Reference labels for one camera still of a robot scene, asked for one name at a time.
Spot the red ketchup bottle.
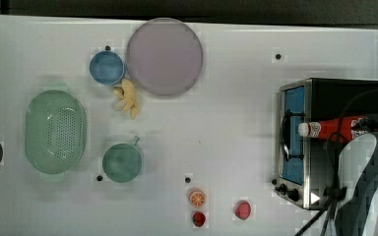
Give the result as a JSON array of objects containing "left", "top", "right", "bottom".
[{"left": 297, "top": 116, "right": 366, "bottom": 144}]

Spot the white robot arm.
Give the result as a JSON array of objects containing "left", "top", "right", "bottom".
[{"left": 329, "top": 131, "right": 378, "bottom": 236}]

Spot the black toaster oven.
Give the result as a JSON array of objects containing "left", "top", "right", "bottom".
[{"left": 274, "top": 78, "right": 378, "bottom": 210}]

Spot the pink toy fruit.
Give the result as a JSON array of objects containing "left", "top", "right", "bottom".
[{"left": 234, "top": 201, "right": 251, "bottom": 220}]

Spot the toy orange half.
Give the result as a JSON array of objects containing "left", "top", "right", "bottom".
[{"left": 188, "top": 189, "right": 207, "bottom": 208}]

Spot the toy strawberry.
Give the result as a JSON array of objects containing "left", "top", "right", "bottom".
[{"left": 192, "top": 211, "right": 207, "bottom": 227}]

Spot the large lilac plate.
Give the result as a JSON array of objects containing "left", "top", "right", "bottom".
[{"left": 126, "top": 18, "right": 203, "bottom": 96}]

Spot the peeled toy banana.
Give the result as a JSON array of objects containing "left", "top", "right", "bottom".
[{"left": 114, "top": 79, "right": 139, "bottom": 119}]

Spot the blue bowl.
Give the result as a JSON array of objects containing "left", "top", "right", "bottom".
[{"left": 90, "top": 50, "right": 125, "bottom": 86}]

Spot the green oval colander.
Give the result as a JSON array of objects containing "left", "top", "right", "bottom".
[{"left": 24, "top": 85, "right": 86, "bottom": 181}]

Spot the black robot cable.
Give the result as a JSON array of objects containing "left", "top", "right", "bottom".
[{"left": 293, "top": 88, "right": 378, "bottom": 236}]

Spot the green cup with handle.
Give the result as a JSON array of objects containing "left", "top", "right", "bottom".
[{"left": 102, "top": 137, "right": 143, "bottom": 183}]

